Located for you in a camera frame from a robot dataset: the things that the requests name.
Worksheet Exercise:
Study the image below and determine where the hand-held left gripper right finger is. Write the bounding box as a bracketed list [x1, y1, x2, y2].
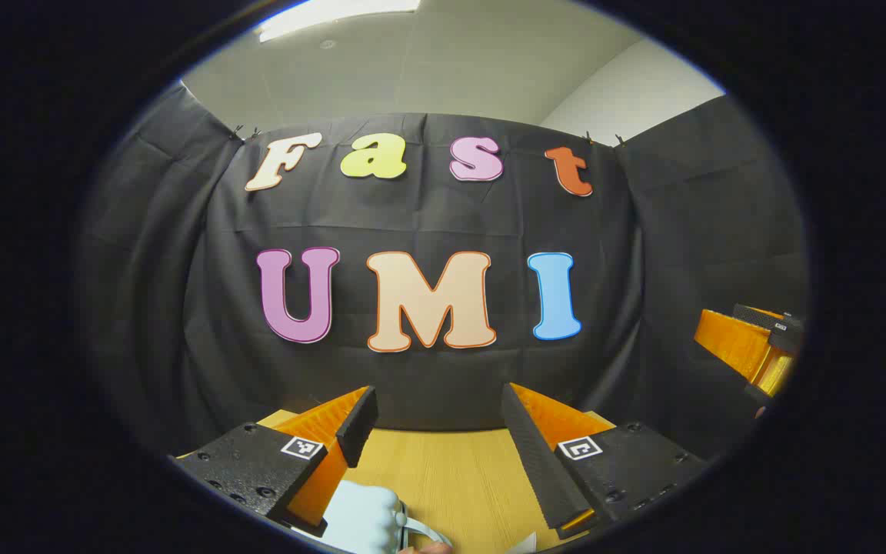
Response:
[500, 382, 710, 541]

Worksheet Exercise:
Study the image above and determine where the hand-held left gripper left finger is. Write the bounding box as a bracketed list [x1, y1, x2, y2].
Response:
[172, 385, 379, 538]

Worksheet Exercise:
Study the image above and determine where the light blue suitcase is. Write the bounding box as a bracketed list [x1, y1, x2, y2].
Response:
[293, 479, 455, 554]

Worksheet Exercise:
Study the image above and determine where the black backdrop cloth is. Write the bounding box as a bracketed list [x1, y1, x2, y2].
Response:
[78, 81, 809, 462]

